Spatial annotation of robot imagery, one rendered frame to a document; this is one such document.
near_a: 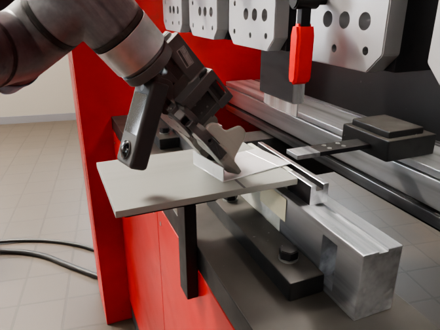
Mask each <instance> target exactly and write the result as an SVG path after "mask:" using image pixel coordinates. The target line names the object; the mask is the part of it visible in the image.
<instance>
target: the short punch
mask: <svg viewBox="0 0 440 330"><path fill-rule="evenodd" d="M289 59H290V51H289V52H286V51H282V50H276V51H265V50H261V72H260V91H261V92H264V93H265V95H264V103H265V104H268V105H270V106H272V107H275V108H277V109H279V110H281V111H283V112H286V113H288V114H290V115H293V116H294V117H297V114H298V104H300V103H302V102H303V101H304V87H305V84H292V82H289Z"/></svg>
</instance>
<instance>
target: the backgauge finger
mask: <svg viewBox="0 0 440 330"><path fill-rule="evenodd" d="M436 136H437V134H434V133H431V132H428V131H425V130H424V127H422V126H419V125H416V124H413V123H410V122H407V121H404V120H401V119H397V118H394V117H391V116H388V115H377V116H371V117H361V118H355V119H353V120H352V122H351V123H346V124H344V125H343V131H342V141H337V142H332V143H324V144H319V145H311V146H306V147H297V148H292V149H287V151H286V153H287V154H288V155H290V156H292V157H293V158H295V159H297V160H301V159H306V158H313V157H317V156H325V155H333V154H337V153H345V152H349V151H357V150H360V151H363V152H365V153H367V154H369V155H372V156H374V157H376V158H378V159H381V160H383V161H384V162H390V161H394V160H401V159H405V158H412V157H416V156H422V155H429V154H432V153H433V150H434V146H435V140H436Z"/></svg>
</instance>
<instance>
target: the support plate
mask: <svg viewBox="0 0 440 330"><path fill-rule="evenodd" d="M251 149H253V148H252V147H250V146H249V145H247V144H246V143H244V142H243V143H242V145H241V147H240V149H239V151H238V153H239V152H242V151H248V150H251ZM193 151H195V150H194V149H191V150H185V151H176V152H170V153H162V154H157V155H150V158H149V162H148V165H147V168H146V170H143V171H141V170H133V169H130V168H129V167H127V166H126V165H124V164H123V163H121V162H120V161H118V160H110V161H104V162H97V163H96V165H97V169H98V172H99V174H100V177H101V180H102V183H103V186H104V188H105V191H106V193H107V196H108V199H109V201H110V204H111V207H112V209H113V212H114V214H115V217H116V218H119V217H126V216H130V215H137V214H141V213H147V212H151V211H158V210H164V209H168V208H174V207H179V206H185V205H189V204H195V203H200V202H206V201H210V200H217V199H221V198H227V197H232V196H238V195H242V194H248V193H255V192H259V191H265V190H269V189H276V188H280V187H286V186H290V185H296V184H297V180H298V179H297V178H296V177H295V176H294V175H292V174H290V173H289V172H287V171H286V170H284V169H283V168H281V167H277V168H274V169H271V170H267V171H263V172H259V173H256V174H252V175H248V176H245V177H241V178H238V179H237V180H238V181H239V182H241V184H242V185H243V186H245V187H246V188H243V187H242V186H241V185H239V184H238V183H237V182H236V181H235V180H230V181H226V182H222V181H220V180H218V179H217V178H215V177H214V176H212V175H210V174H209V173H207V172H205V171H204V170H202V169H200V168H199V167H198V166H195V165H194V164H193ZM195 152H197V151H195ZM197 153H198V152H197Z"/></svg>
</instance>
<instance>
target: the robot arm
mask: <svg viewBox="0 0 440 330"><path fill-rule="evenodd" d="M83 41H84V42H85V43H86V44H87V45H88V46H89V47H90V48H91V49H92V50H93V51H94V52H95V53H96V54H97V55H98V56H99V57H100V58H101V59H102V60H103V61H104V62H105V63H106V64H107V65H108V66H109V67H110V68H111V69H112V70H113V71H114V72H115V73H116V74H117V75H118V76H119V77H122V78H123V79H124V80H125V81H126V82H127V83H128V84H129V85H130V86H131V87H135V90H134V95H133V98H132V102H131V105H130V110H129V113H128V117H127V120H126V125H125V128H124V133H123V135H122V140H121V143H120V148H119V152H118V155H117V159H118V161H120V162H121V163H123V164H124V165H126V166H127V167H129V168H130V169H133V170H141V171H143V170H146V168H147V165H148V162H149V158H150V155H151V151H152V148H153V143H154V140H155V136H156V131H157V128H158V124H159V121H160V118H161V119H162V120H163V121H165V122H166V123H167V124H168V125H169V126H171V127H172V128H173V129H174V130H175V131H176V132H177V133H178V134H179V135H180V136H181V137H182V138H183V139H184V140H185V141H186V142H187V143H188V144H189V145H190V146H191V147H192V148H193V149H194V150H195V151H197V152H198V153H199V154H200V155H202V156H204V157H206V158H207V159H209V160H212V161H216V162H217V163H219V164H220V165H221V166H222V167H223V168H224V170H225V171H226V172H230V173H233V174H240V172H241V170H240V168H239V167H238V165H237V164H236V163H235V161H234V159H235V157H236V154H237V153H238V151H239V149H240V147H241V145H242V143H243V141H244V139H245V137H246V131H245V130H244V129H243V128H242V127H241V126H235V127H233V128H230V129H228V130H224V129H223V128H222V127H220V125H218V120H217V117H216V116H215V114H216V112H218V110H219V109H220V108H224V106H226V104H227V103H228V102H229V101H230V99H231V98H232V97H233V95H232V94H231V93H230V92H229V90H228V89H227V87H226V86H225V85H224V84H223V83H222V81H221V80H220V78H219V77H218V76H217V75H216V74H215V72H214V71H213V69H210V68H207V67H205V66H204V65H203V64H202V62H201V61H200V60H199V59H198V57H197V56H196V55H195V53H194V52H193V51H192V50H191V48H190V47H189V46H188V44H187V43H186V42H185V41H184V40H183V38H182V37H181V36H180V34H179V33H177V32H175V33H170V32H168V31H165V32H164V33H163V34H162V33H161V31H160V30H159V29H158V28H157V27H156V26H155V24H154V23H153V22H152V20H151V19H150V18H149V17H148V16H147V15H146V13H145V12H144V11H143V10H142V9H141V8H140V6H139V5H138V4H137V3H136V1H135V0H15V1H13V2H12V3H11V4H10V5H9V6H8V7H7V8H5V9H3V10H1V11H0V93H2V94H13V93H15V92H17V91H19V90H20V89H22V88H23V87H26V86H29V85H30V84H32V83H33V82H34V81H36V80H37V78H38V77H39V75H41V74H42V73H43V72H45V71H46V70H47V69H48V68H50V67H51V66H52V65H54V64H55V63H56V62H57V61H59V60H60V59H62V58H63V57H64V56H65V55H66V54H68V53H69V52H71V51H72V50H73V49H74V48H75V47H77V46H78V45H79V44H80V43H81V42H83ZM217 82H218V83H219V84H220V85H221V87H222V88H223V89H224V91H225V92H226V93H225V92H224V91H223V90H222V88H221V87H220V86H219V85H218V84H217Z"/></svg>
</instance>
